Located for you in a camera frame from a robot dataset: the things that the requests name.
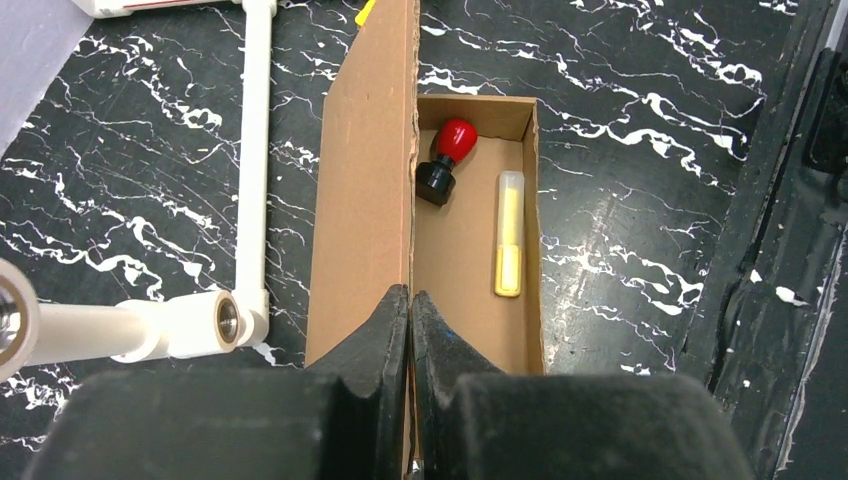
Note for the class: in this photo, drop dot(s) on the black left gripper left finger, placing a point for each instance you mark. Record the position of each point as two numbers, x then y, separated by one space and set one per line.
340 418

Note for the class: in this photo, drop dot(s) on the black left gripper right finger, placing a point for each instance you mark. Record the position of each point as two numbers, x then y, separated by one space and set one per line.
476 421

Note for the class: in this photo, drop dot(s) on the yellow rectangular block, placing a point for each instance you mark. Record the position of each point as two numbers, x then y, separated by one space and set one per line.
510 234

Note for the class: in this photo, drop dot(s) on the brown cardboard box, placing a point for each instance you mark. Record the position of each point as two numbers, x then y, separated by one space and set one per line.
370 230

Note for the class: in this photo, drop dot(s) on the red black knob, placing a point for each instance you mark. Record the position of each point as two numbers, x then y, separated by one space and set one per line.
434 179

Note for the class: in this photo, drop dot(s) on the white PVC pipe frame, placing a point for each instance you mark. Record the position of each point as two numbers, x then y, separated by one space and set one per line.
187 326

